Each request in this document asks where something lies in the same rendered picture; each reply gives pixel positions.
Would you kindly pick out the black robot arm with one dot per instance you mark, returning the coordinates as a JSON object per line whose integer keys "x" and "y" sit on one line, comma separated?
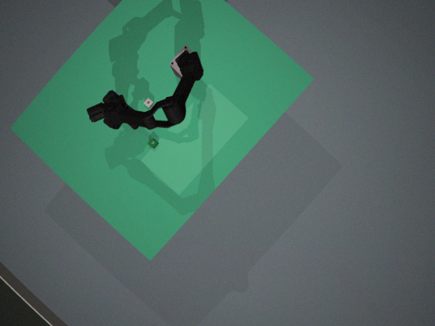
{"x": 173, "y": 106}

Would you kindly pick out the green block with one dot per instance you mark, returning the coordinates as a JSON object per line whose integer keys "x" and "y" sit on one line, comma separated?
{"x": 153, "y": 143}

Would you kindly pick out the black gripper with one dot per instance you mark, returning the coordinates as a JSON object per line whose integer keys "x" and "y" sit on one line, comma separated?
{"x": 112, "y": 93}

